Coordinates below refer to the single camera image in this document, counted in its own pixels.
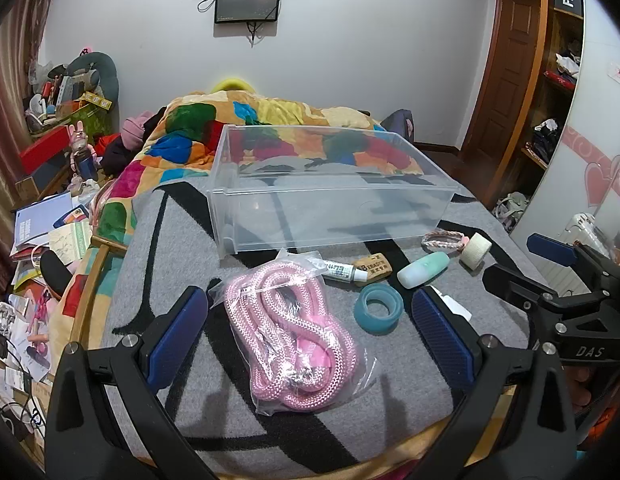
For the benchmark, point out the black oval object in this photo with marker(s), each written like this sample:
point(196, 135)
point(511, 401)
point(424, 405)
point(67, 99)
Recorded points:
point(55, 275)

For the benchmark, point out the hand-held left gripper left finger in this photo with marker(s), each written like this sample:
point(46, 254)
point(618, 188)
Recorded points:
point(177, 331)

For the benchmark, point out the white bandage roll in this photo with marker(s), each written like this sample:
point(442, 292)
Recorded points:
point(473, 255)

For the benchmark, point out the dark clothes pile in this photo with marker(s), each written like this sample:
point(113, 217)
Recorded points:
point(117, 155)

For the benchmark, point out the colourful patchwork blanket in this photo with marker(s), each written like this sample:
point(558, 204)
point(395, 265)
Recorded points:
point(164, 150)

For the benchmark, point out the light grey bag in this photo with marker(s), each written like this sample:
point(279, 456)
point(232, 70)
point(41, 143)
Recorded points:
point(512, 210)

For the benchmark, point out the red box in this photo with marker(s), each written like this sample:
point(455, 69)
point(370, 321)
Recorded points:
point(42, 147)

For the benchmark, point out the grey neck pillow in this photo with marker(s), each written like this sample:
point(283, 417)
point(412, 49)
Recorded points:
point(97, 67)

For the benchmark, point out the small black wall screen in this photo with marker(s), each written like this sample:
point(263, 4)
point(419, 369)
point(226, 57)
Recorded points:
point(247, 2)

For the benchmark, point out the green box with yellow label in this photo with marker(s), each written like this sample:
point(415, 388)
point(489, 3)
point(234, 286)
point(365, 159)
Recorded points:
point(84, 110)

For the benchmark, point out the folded clothes on shelf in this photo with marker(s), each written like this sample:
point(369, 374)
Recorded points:
point(546, 137)

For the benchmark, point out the green and white bottle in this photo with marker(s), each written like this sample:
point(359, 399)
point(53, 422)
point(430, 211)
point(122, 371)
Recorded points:
point(420, 270)

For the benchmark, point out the striped curtain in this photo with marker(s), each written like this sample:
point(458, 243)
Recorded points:
point(9, 110)

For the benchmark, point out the yellow pillow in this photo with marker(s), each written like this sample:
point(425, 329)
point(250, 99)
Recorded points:
point(232, 84)

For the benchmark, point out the wooden bed frame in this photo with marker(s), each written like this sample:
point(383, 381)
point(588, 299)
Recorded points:
point(92, 285)

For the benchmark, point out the white wardrobe door with hearts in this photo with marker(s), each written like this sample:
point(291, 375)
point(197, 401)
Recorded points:
point(590, 135)

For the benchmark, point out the wooden wardrobe shelves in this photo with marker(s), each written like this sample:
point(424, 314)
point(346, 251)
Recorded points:
point(552, 110)

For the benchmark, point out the white card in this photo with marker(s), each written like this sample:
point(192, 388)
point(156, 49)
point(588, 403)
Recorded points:
point(455, 308)

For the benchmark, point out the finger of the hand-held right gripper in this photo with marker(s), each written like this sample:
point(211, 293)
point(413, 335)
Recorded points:
point(550, 249)
point(510, 282)

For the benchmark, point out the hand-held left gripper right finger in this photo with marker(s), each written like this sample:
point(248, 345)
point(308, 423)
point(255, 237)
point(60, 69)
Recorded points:
point(440, 340)

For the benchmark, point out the pink knitted hat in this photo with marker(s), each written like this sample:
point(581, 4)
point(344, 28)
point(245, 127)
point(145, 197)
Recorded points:
point(134, 130)

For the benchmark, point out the rabbit figure bottle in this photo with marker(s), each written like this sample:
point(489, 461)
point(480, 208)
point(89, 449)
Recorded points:
point(82, 152)

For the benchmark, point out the cork block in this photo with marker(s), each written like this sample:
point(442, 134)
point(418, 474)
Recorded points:
point(376, 267)

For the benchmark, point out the person's right hand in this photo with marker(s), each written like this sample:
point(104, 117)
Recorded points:
point(582, 385)

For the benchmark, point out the grey blanket with black pattern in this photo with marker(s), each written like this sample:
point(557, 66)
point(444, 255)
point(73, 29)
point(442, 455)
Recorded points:
point(400, 400)

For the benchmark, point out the brown wooden door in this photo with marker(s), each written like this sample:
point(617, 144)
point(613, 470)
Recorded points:
point(515, 60)

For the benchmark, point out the small white tube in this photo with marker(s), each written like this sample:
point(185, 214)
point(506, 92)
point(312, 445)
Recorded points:
point(340, 271)

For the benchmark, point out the clear plastic storage box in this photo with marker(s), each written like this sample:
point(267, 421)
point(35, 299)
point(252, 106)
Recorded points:
point(340, 210)

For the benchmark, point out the white radiator heater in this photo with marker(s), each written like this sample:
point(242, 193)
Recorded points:
point(580, 230)

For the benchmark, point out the blue and white booklet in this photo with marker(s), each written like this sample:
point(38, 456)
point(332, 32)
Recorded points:
point(39, 220)

